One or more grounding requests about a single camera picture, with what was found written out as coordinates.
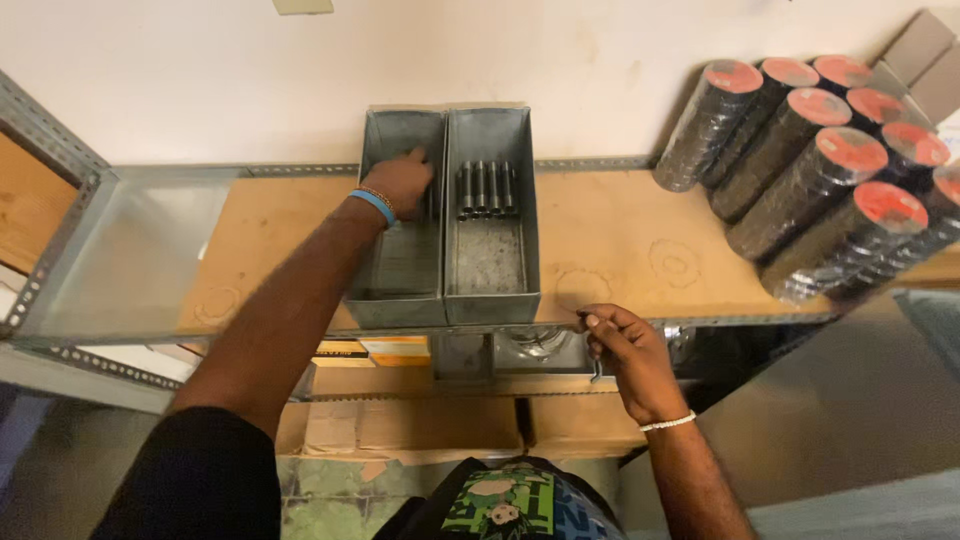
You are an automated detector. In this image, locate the clear plastic bag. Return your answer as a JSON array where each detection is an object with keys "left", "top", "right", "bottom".
[{"left": 510, "top": 327, "right": 575, "bottom": 363}]

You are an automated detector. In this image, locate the white bead bracelet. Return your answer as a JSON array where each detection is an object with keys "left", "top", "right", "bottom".
[{"left": 638, "top": 409, "right": 698, "bottom": 433}]

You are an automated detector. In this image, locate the black printed t-shirt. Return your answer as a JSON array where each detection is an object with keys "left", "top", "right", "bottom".
[{"left": 90, "top": 405, "right": 631, "bottom": 540}]

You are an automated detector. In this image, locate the brown wooden shelf board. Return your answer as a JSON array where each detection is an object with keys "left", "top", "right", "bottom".
[{"left": 176, "top": 168, "right": 960, "bottom": 335}]

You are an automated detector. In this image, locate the orange and white carton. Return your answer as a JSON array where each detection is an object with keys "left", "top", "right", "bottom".
[
  {"left": 360, "top": 336, "right": 432, "bottom": 368},
  {"left": 311, "top": 340, "right": 371, "bottom": 369}
]

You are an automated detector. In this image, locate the grey slotted metal rack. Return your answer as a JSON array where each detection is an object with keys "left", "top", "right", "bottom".
[{"left": 0, "top": 71, "right": 960, "bottom": 421}]

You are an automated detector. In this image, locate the brown bead bracelet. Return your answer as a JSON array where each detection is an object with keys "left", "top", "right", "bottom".
[{"left": 357, "top": 184, "right": 397, "bottom": 215}]

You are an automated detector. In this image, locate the person's left hand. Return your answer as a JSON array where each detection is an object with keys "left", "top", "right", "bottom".
[{"left": 360, "top": 146, "right": 436, "bottom": 222}]

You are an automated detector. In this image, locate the beige wall plate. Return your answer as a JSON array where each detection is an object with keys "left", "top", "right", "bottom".
[{"left": 271, "top": 0, "right": 336, "bottom": 17}]

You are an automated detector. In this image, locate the large brown cardboard carton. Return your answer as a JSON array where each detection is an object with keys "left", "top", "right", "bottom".
[
  {"left": 273, "top": 396, "right": 526, "bottom": 460},
  {"left": 525, "top": 391, "right": 648, "bottom": 460}
]

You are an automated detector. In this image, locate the stack of wrapped black discs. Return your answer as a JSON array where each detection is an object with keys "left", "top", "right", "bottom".
[{"left": 651, "top": 54, "right": 960, "bottom": 305}]

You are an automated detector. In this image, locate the brown cardboard box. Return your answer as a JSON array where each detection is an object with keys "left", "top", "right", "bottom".
[
  {"left": 909, "top": 43, "right": 960, "bottom": 126},
  {"left": 879, "top": 9, "right": 958, "bottom": 87}
]

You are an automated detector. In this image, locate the person's right hand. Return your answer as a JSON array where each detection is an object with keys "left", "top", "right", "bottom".
[{"left": 576, "top": 303, "right": 690, "bottom": 427}]

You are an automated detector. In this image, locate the small grey metal bin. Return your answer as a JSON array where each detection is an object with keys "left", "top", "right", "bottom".
[
  {"left": 431, "top": 333, "right": 496, "bottom": 381},
  {"left": 491, "top": 328, "right": 601, "bottom": 376}
]

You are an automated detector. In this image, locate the blue rubber wristband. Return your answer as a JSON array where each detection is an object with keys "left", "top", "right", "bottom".
[{"left": 348, "top": 189, "right": 397, "bottom": 228}]

